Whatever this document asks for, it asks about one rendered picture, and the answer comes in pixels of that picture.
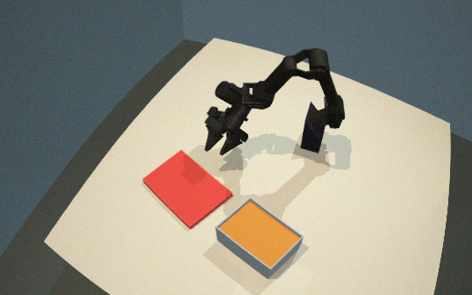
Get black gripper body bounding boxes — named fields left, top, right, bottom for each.
left=204, top=106, right=248, bottom=142

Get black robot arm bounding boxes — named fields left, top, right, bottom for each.
left=215, top=47, right=345, bottom=133

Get red box lid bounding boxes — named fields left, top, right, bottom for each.
left=143, top=150, right=232, bottom=229

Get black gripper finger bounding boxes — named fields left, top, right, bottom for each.
left=204, top=125, right=224, bottom=152
left=219, top=133, right=243, bottom=155

